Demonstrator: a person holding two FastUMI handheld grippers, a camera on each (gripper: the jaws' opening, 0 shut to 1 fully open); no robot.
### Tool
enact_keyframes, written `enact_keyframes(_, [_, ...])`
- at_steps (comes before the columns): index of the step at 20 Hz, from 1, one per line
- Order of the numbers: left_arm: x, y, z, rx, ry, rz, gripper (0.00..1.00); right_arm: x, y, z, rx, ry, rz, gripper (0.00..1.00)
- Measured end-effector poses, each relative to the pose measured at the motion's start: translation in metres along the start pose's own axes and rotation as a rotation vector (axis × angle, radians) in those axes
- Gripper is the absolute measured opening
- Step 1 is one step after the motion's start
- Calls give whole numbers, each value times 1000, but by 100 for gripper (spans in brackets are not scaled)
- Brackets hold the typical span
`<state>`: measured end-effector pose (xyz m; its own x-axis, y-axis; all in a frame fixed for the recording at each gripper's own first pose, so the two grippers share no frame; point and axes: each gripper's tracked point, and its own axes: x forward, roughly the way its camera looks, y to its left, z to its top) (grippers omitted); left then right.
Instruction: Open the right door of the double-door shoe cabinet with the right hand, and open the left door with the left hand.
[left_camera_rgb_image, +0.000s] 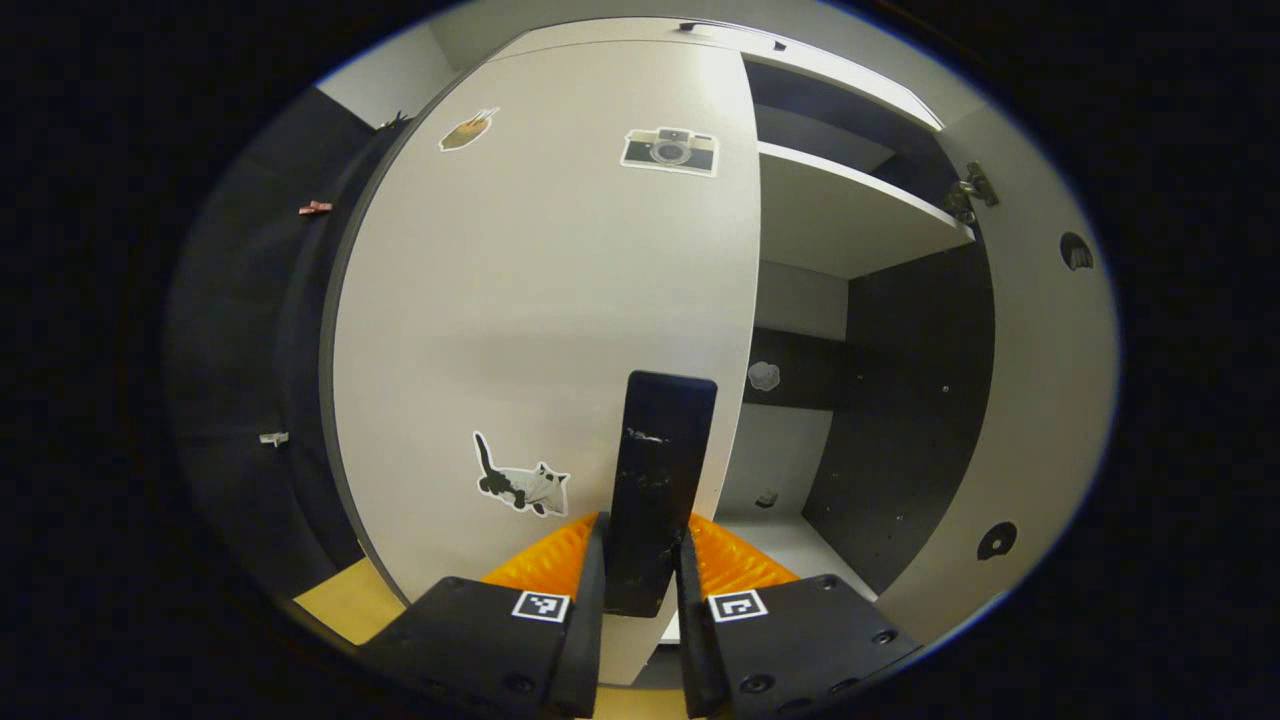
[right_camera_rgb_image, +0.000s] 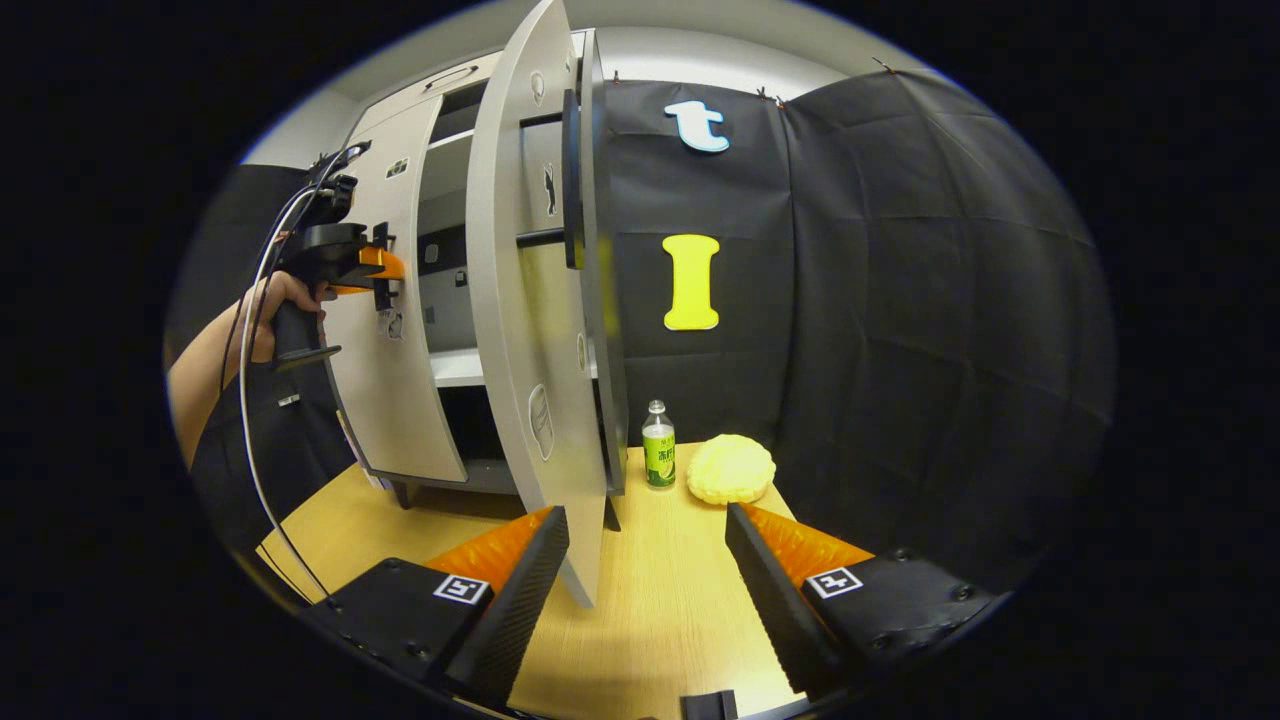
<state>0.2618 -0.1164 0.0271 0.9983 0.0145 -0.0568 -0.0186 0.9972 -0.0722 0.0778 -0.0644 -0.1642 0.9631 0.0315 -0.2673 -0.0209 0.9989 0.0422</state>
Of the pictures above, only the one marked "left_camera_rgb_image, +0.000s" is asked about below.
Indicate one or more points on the red cloth clip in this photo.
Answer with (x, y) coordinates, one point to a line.
(315, 208)

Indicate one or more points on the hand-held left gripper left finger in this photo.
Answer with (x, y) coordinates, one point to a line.
(580, 640)

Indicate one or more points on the white cloth clip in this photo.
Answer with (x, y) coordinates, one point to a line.
(273, 438)

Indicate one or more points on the metal door hinge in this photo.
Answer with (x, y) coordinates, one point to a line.
(968, 195)

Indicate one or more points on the white double-door shoe cabinet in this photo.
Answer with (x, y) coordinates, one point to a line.
(900, 400)

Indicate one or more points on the white cabinet drawer front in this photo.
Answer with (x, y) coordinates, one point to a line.
(620, 30)

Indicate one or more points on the white cabinet shelf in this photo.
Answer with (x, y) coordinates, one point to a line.
(840, 220)

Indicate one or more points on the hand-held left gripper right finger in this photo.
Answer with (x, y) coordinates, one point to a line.
(700, 650)

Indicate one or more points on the white cabinet door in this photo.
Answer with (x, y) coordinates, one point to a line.
(550, 300)
(1040, 400)

